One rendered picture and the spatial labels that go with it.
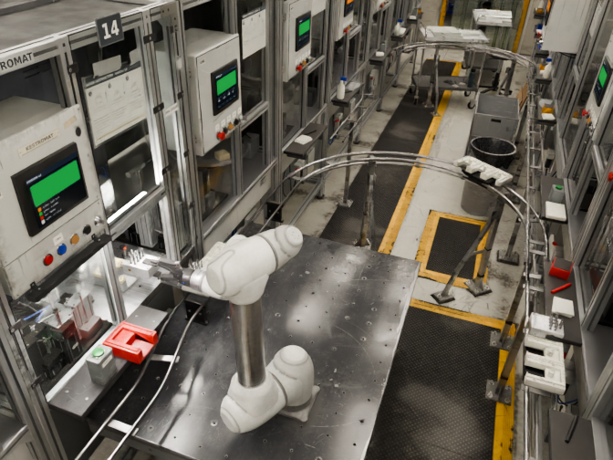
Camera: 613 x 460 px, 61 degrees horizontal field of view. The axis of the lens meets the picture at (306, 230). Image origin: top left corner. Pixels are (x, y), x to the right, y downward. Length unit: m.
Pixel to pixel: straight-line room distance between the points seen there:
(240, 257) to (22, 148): 0.67
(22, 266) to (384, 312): 1.62
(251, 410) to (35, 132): 1.12
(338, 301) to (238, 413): 0.95
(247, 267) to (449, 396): 1.95
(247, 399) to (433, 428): 1.42
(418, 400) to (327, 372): 0.96
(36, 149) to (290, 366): 1.11
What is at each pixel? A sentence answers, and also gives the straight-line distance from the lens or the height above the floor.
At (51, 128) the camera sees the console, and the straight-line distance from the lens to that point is 1.72.
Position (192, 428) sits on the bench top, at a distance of 2.17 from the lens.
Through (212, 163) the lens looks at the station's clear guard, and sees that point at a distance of 2.66.
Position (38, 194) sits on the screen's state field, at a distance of 1.69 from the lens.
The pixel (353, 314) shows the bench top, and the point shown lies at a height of 0.68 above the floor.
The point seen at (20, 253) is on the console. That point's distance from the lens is 1.73.
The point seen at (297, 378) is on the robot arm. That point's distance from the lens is 2.00.
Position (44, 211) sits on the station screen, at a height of 1.59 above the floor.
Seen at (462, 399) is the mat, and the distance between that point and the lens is 3.23.
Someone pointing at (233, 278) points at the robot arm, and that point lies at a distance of 1.52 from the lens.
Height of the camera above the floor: 2.44
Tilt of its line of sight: 34 degrees down
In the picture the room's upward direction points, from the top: 3 degrees clockwise
